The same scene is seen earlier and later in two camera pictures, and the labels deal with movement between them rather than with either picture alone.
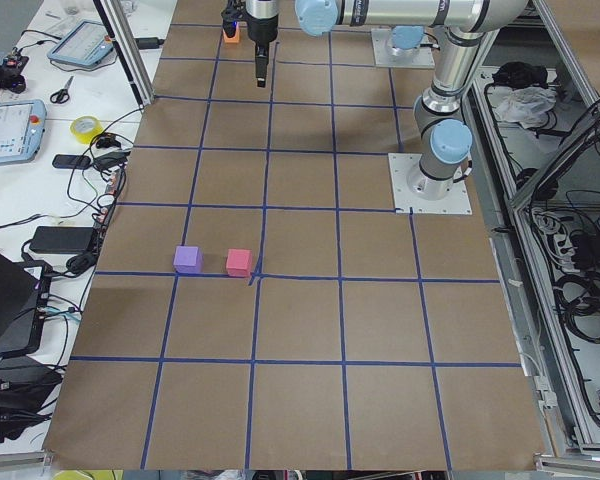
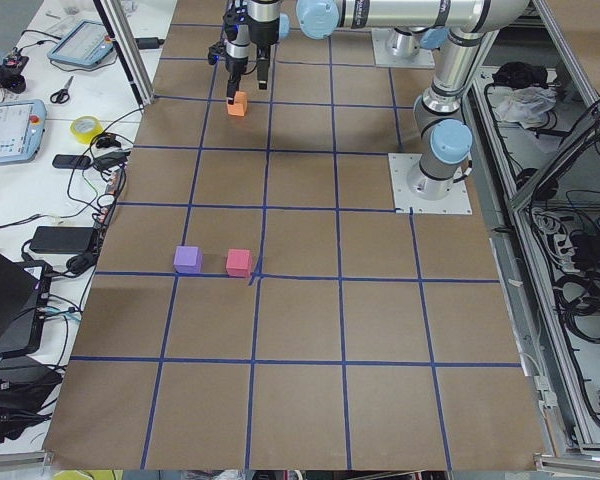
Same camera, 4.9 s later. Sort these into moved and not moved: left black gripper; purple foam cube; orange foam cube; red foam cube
Moved: orange foam cube
Not moved: red foam cube; purple foam cube; left black gripper
